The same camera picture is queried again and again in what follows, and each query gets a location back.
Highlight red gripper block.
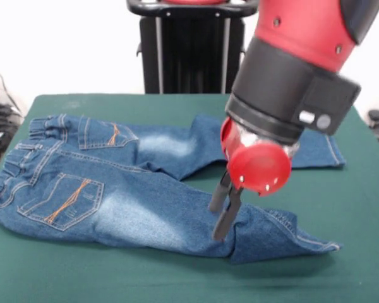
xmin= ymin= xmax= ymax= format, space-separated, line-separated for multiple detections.
xmin=208 ymin=117 xmax=292 ymax=243

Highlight blue denim jeans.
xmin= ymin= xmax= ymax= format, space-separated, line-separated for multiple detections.
xmin=0 ymin=113 xmax=347 ymax=265

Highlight dark green table cloth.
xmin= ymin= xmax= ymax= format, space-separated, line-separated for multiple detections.
xmin=0 ymin=92 xmax=379 ymax=303

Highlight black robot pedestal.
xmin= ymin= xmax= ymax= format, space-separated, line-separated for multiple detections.
xmin=126 ymin=0 xmax=260 ymax=95

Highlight black cable bundle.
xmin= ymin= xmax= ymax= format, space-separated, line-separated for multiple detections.
xmin=0 ymin=104 xmax=23 ymax=165

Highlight thin grey cable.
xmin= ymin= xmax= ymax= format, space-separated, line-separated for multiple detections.
xmin=0 ymin=58 xmax=21 ymax=114

